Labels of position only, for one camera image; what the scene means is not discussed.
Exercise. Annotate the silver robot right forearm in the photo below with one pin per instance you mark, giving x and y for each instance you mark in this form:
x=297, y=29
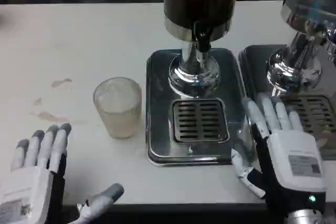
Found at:
x=305, y=217

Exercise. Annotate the drink dispenser with dark liquid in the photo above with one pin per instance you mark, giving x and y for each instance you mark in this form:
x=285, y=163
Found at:
x=200, y=1

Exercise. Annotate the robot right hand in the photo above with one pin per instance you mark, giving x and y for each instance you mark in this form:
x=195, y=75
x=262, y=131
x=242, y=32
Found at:
x=294, y=161

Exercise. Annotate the chrome drink dispenser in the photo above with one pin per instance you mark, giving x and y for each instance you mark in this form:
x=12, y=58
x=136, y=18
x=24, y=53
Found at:
x=302, y=37

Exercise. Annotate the black dispenser tap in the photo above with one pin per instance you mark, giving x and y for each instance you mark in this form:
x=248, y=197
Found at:
x=201, y=39

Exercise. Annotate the clear ribbed glass cup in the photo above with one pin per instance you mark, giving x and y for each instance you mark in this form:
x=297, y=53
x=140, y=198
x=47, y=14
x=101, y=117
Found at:
x=118, y=108

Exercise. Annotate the slotted steel drip grid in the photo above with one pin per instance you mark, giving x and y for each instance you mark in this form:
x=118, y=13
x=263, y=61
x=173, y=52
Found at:
x=200, y=120
x=315, y=113

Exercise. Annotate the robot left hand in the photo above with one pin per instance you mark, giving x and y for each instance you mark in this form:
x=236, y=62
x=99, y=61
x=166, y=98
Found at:
x=31, y=182

